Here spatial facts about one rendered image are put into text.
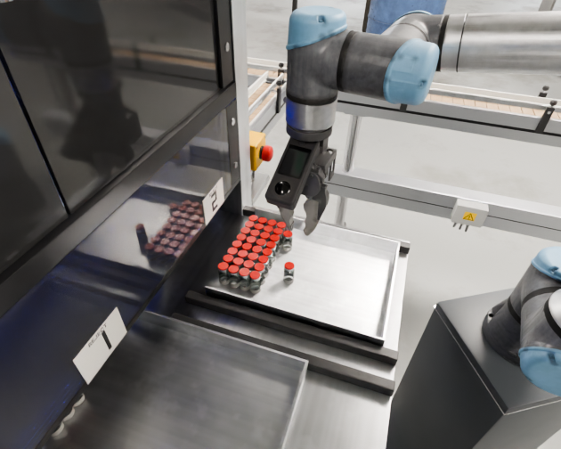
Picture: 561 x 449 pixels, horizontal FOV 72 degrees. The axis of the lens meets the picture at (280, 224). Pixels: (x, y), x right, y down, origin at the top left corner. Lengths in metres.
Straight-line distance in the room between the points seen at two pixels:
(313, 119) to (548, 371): 0.50
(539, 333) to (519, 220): 1.16
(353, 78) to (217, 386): 0.50
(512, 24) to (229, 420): 0.67
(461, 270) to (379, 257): 1.40
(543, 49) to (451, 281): 1.67
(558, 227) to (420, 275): 0.65
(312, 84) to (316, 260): 0.42
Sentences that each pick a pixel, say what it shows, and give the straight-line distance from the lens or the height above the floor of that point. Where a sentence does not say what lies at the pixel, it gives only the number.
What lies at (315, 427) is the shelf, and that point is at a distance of 0.66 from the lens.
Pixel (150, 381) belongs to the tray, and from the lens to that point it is 0.71.
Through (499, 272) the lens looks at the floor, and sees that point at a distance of 2.35.
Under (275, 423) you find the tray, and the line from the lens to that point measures 0.65.
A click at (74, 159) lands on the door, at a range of 0.47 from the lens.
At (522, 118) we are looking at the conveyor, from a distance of 1.59.
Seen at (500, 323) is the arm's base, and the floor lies 0.84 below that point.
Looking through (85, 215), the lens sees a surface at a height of 1.21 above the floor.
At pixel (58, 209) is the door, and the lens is 0.47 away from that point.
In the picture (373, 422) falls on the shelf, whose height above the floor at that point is 0.88.
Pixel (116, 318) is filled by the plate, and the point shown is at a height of 1.03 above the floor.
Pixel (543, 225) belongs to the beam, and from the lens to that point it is 1.88.
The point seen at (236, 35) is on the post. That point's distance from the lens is 0.78.
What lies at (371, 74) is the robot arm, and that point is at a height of 1.32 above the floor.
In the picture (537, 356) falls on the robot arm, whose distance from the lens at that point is 0.71.
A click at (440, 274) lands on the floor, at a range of 2.19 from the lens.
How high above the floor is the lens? 1.49
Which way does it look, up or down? 41 degrees down
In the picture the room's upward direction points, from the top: 2 degrees clockwise
